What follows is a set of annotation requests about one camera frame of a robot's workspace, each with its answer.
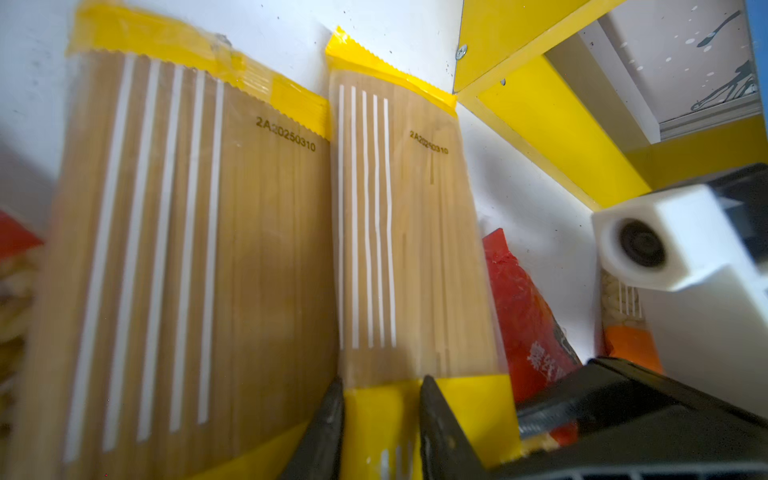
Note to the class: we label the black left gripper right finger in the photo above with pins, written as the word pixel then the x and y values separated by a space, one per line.
pixel 445 450

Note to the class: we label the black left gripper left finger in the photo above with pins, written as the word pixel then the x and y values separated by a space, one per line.
pixel 318 454

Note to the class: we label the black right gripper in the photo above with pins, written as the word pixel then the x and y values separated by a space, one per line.
pixel 636 424

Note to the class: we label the red fusilli bag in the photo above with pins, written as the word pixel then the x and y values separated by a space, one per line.
pixel 535 347

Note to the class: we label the yellow Pastatime pack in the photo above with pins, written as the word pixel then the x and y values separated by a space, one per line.
pixel 184 323
pixel 412 286

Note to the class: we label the orange Pastatime pasta bag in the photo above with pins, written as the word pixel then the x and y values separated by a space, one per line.
pixel 625 330

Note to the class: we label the yellow shelf pink blue boards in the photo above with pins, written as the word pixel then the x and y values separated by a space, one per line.
pixel 615 99

